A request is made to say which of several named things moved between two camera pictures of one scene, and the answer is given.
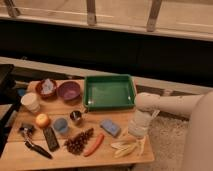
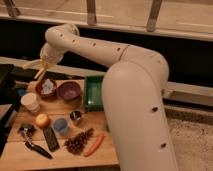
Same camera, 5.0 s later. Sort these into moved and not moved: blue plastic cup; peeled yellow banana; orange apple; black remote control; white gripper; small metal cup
Moved: peeled yellow banana; white gripper
Not moved: orange apple; black remote control; blue plastic cup; small metal cup
